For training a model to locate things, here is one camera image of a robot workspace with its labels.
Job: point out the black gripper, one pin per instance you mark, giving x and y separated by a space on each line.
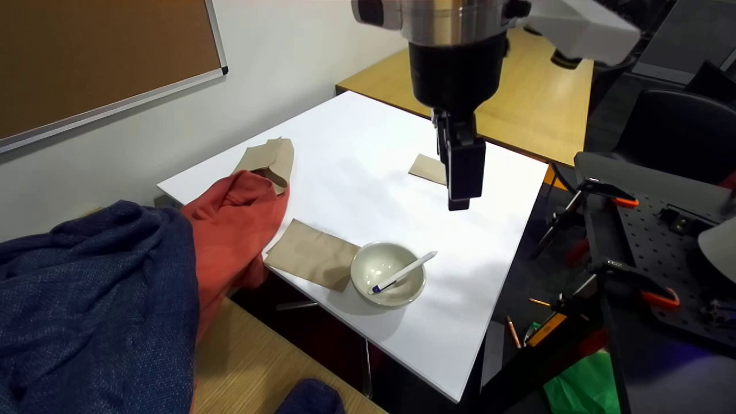
458 71

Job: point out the white marker with blue cap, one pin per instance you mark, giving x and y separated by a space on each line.
409 268

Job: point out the white ceramic bowl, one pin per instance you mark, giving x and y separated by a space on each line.
393 287

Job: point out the white board panel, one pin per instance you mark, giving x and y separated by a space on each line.
358 175

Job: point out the large brown paper napkin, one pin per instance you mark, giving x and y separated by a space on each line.
311 254

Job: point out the folded brown paper napkin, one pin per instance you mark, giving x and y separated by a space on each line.
267 158

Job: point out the orange pencil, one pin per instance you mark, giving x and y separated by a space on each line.
514 334

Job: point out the grey curved plate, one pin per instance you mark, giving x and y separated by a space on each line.
650 180

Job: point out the orange flat tool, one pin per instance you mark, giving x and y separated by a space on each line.
548 329

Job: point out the black office chair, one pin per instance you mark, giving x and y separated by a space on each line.
675 129

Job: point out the black perforated breadboard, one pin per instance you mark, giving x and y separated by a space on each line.
657 260

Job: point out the red cloth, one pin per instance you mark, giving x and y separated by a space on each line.
231 230

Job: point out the green plastic bag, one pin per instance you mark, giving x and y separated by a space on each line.
587 386

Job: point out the small dark blue fabric lump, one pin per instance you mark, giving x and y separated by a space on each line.
311 399

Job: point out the light wooden desk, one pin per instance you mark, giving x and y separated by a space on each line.
243 369

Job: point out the dark blue cloth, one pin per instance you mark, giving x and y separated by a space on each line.
92 306

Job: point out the cork board with metal frame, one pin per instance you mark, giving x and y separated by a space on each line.
92 61

